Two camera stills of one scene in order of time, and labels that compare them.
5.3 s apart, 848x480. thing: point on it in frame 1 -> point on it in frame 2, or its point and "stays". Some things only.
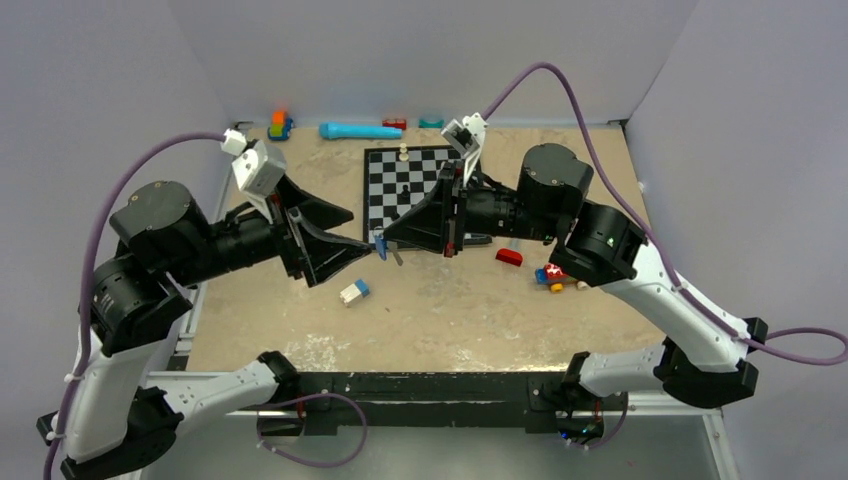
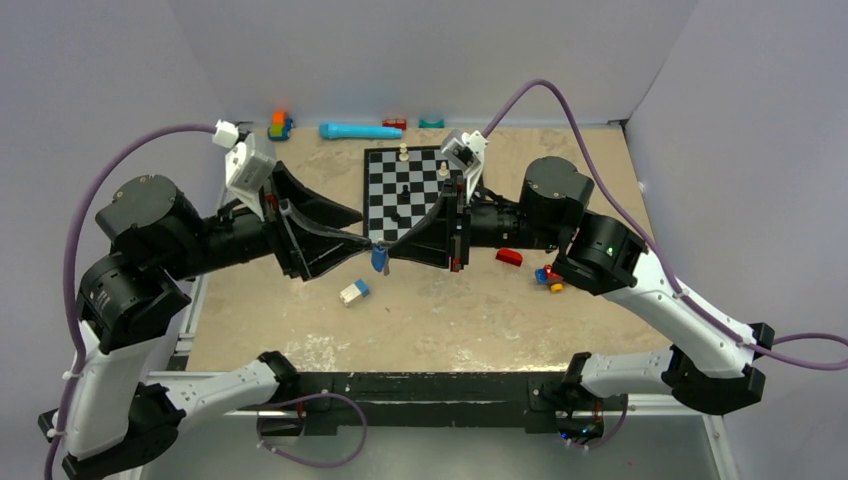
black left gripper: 318,253 stays
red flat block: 509,256 stays
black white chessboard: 397,178 stays
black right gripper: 427,225 -> 433,240
